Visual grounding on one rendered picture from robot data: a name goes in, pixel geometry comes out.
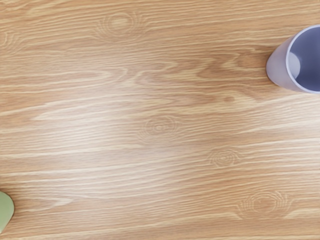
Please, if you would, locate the light green plastic cup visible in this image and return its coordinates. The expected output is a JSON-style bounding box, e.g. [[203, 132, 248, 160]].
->
[[0, 191, 15, 235]]

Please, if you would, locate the lavender plastic cup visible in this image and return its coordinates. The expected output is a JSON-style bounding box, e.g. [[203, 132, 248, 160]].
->
[[265, 24, 320, 95]]

